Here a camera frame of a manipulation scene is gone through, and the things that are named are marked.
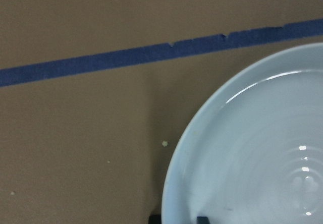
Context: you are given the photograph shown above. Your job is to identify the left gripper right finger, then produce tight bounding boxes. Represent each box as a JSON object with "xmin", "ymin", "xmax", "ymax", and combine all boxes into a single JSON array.
[{"xmin": 196, "ymin": 216, "xmax": 210, "ymax": 224}]

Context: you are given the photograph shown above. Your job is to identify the light blue plate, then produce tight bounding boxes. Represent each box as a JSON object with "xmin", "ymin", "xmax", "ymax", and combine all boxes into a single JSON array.
[{"xmin": 161, "ymin": 43, "xmax": 322, "ymax": 223}]

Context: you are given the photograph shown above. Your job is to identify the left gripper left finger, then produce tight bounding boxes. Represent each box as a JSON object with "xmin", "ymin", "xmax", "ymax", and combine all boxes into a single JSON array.
[{"xmin": 148, "ymin": 214, "xmax": 162, "ymax": 224}]

